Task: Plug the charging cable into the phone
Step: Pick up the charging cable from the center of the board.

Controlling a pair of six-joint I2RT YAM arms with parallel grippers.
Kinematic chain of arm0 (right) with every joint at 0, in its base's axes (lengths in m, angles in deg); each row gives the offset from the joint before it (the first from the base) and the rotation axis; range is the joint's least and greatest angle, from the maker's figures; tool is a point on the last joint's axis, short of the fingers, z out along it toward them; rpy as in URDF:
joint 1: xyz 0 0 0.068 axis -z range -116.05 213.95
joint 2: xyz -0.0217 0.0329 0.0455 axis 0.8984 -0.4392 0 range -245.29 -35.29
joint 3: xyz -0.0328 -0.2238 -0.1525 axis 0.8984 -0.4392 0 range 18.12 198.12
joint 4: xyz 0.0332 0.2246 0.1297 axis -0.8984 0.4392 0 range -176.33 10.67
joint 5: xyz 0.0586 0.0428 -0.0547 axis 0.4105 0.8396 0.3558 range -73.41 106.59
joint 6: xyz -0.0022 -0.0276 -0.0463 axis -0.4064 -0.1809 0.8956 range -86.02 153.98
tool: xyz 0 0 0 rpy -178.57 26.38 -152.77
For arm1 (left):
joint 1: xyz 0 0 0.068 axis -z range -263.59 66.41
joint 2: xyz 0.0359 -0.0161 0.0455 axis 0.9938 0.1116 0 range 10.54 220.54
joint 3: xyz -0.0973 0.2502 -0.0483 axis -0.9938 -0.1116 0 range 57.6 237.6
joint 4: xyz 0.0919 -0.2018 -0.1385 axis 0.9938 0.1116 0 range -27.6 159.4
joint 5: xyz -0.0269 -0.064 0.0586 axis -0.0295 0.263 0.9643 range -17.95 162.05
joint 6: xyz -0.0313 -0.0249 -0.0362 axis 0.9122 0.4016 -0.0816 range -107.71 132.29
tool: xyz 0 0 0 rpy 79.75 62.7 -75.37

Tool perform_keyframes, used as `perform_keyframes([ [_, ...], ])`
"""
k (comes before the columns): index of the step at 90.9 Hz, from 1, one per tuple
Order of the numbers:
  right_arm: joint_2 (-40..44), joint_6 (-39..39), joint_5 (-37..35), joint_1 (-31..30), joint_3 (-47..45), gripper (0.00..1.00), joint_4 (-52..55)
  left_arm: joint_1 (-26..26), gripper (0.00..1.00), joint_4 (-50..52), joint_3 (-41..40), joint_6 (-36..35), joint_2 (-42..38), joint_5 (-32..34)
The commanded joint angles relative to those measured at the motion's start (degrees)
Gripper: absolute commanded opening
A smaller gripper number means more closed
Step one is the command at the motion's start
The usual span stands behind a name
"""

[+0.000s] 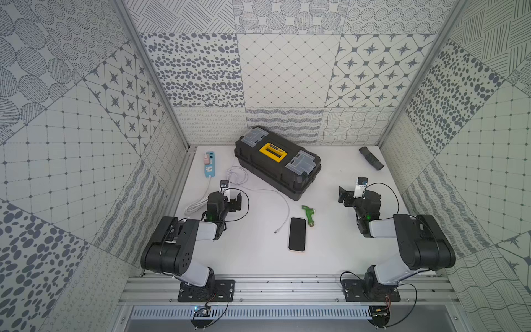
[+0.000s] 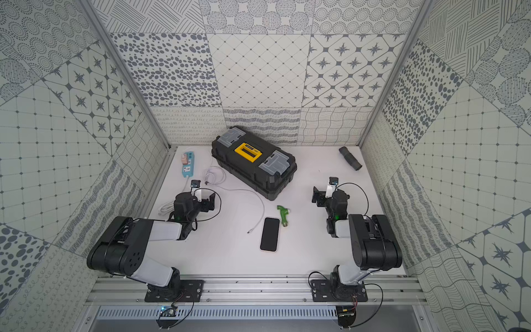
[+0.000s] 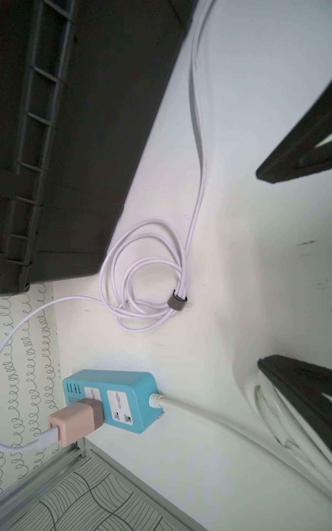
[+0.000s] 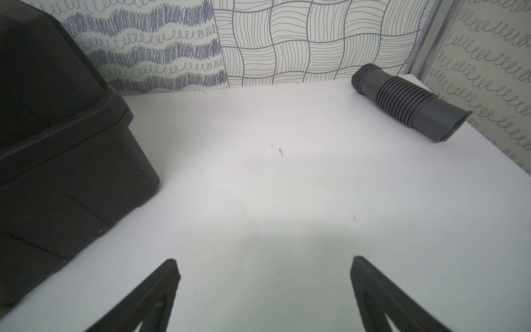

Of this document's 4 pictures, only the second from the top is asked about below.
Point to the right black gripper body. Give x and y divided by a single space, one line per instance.
322 200

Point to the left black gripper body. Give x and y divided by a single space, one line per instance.
207 201

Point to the black smartphone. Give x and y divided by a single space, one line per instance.
270 235

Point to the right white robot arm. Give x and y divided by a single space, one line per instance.
373 244

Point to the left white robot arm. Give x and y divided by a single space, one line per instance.
121 250

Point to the green plastic fitting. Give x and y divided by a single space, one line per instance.
284 212

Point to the black cylindrical object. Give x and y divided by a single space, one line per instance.
350 159

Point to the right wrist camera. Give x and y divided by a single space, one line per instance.
332 186

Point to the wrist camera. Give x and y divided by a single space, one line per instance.
196 189
332 186

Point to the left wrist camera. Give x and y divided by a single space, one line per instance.
196 189

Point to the black toolbox with yellow handle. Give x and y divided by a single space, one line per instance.
264 167

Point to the aluminium mounting rail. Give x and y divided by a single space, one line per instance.
296 289

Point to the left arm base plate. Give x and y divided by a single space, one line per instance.
187 290

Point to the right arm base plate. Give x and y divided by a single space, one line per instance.
323 291

